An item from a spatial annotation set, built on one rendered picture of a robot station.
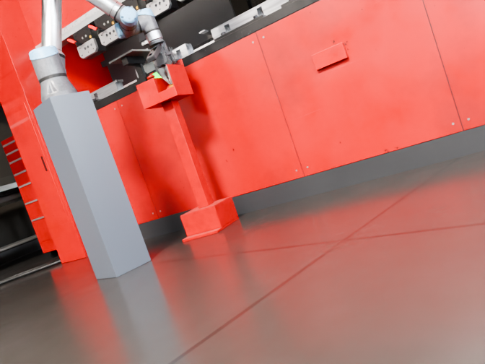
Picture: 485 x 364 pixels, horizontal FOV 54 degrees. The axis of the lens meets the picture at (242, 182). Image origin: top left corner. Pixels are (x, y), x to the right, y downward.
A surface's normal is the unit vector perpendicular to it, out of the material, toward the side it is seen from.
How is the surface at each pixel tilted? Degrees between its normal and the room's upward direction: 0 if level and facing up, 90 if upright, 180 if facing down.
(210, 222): 90
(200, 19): 90
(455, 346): 0
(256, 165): 90
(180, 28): 90
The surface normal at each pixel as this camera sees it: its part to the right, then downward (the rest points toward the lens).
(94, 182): 0.68, -0.18
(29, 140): -0.47, 0.22
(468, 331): -0.32, -0.94
